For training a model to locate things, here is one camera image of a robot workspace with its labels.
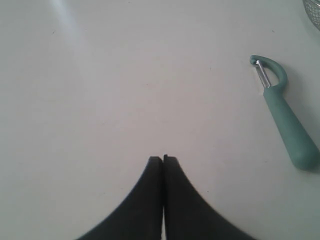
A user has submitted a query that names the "teal handled vegetable peeler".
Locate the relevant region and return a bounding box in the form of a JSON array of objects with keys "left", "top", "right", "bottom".
[{"left": 250, "top": 55, "right": 320, "bottom": 171}]

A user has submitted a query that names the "oval steel mesh basket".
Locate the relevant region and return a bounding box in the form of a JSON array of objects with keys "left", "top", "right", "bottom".
[{"left": 302, "top": 0, "right": 320, "bottom": 30}]

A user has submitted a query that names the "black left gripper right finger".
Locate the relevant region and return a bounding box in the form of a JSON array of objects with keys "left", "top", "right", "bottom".
[{"left": 163, "top": 155, "right": 253, "bottom": 240}]

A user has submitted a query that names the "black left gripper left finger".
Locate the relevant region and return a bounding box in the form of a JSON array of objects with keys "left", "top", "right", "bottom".
[{"left": 79, "top": 156, "right": 164, "bottom": 240}]

